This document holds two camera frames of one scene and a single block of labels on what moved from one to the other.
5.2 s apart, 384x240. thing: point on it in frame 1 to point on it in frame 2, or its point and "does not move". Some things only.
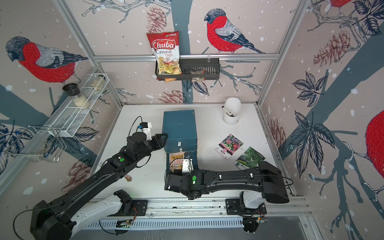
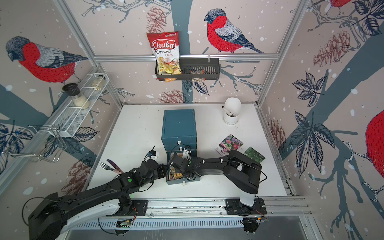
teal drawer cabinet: x=180 y=126 does not move
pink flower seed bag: x=228 y=146 does not move
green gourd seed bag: x=249 y=159 does not move
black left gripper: x=158 y=141 to x=162 y=169
